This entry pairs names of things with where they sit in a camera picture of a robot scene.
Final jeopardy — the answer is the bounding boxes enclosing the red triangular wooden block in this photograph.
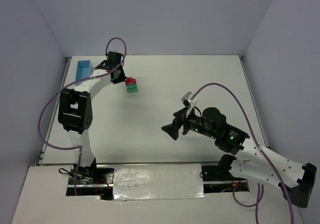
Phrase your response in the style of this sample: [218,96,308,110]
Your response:
[125,77,137,86]

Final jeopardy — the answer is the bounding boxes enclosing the green arched hospital block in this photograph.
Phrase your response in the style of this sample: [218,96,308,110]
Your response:
[126,87,138,93]

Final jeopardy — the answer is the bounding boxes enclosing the green rectangular wooden block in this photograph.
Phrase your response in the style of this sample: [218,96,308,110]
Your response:
[126,83,138,89]

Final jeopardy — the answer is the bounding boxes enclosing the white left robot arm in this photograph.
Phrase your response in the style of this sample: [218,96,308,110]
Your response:
[58,51,127,179]

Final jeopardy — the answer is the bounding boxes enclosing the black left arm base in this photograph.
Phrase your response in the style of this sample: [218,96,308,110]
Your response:
[58,159,114,189]

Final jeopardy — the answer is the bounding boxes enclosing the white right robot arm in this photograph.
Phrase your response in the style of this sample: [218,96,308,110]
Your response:
[161,107,317,208]

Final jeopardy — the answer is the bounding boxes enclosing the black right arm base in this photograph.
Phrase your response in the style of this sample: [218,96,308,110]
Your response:
[199,165,249,194]

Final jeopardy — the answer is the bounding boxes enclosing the blue plastic bin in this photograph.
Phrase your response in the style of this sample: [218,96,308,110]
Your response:
[75,60,94,86]

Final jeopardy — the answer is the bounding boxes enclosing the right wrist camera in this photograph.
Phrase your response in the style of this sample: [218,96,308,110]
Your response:
[181,91,198,117]

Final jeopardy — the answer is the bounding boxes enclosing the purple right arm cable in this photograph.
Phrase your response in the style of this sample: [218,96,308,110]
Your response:
[192,83,296,224]

